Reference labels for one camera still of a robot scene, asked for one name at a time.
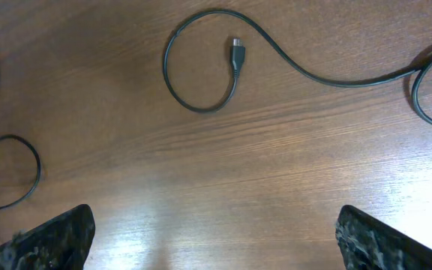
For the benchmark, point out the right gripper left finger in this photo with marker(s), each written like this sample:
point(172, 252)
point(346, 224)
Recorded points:
point(62, 243)

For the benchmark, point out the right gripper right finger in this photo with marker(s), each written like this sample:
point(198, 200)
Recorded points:
point(368, 243)

